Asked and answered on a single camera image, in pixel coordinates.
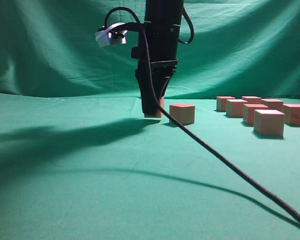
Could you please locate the black looped cable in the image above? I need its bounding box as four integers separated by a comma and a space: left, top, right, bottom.
177, 7, 195, 45

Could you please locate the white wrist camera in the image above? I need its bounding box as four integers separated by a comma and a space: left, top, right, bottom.
94, 22, 128, 48

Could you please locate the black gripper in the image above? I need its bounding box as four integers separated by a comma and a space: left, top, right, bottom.
131, 44, 178, 115

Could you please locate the black braided cable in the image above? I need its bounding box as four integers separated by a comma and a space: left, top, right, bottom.
104, 6, 300, 229

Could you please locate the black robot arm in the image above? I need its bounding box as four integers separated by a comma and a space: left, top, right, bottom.
131, 0, 184, 115

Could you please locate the pink cube column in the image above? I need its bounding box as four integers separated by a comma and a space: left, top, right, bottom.
283, 104, 300, 126
216, 96, 235, 112
261, 98, 284, 112
253, 109, 285, 137
169, 103, 195, 125
225, 99, 248, 118
242, 103, 269, 125
241, 96, 262, 104
143, 96, 165, 118

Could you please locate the green cloth backdrop and cover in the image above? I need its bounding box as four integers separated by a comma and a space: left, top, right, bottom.
0, 0, 300, 240

